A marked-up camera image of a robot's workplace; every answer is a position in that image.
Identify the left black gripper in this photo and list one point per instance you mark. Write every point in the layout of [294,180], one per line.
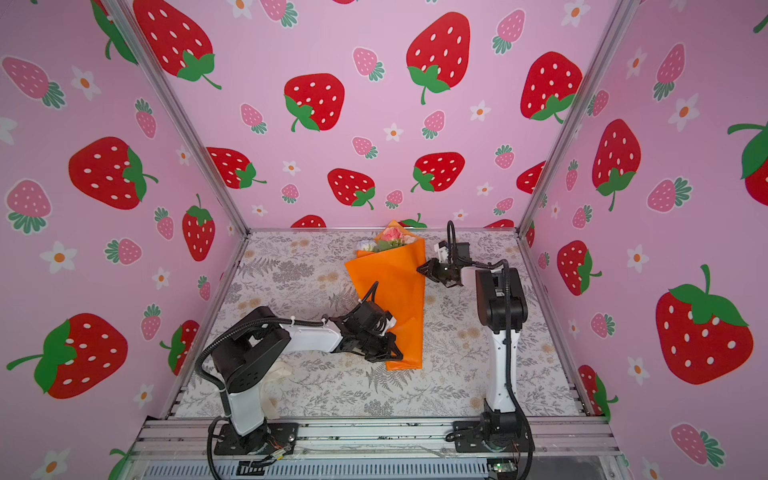
[387,352]

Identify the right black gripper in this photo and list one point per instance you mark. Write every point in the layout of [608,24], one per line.
[433,269]

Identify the orange wrapping paper sheet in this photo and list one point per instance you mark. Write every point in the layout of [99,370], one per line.
[401,291]

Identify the cream ribbon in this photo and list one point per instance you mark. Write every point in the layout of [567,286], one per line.
[274,399]

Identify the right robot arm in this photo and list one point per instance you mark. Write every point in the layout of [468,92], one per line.
[502,309]

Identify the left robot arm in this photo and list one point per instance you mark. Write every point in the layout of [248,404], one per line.
[238,360]

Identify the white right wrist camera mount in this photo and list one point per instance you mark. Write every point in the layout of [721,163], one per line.
[442,252]

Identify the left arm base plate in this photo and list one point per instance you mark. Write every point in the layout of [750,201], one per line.
[271,438]

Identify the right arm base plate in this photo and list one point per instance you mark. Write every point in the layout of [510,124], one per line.
[475,437]

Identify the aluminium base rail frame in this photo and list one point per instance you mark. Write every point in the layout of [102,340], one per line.
[382,448]

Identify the right vertical aluminium post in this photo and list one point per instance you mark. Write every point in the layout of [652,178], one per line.
[616,29]

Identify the vertical aluminium post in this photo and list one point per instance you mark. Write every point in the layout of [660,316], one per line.
[129,28]
[616,29]

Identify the left vertical aluminium post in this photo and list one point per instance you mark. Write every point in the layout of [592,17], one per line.
[129,28]

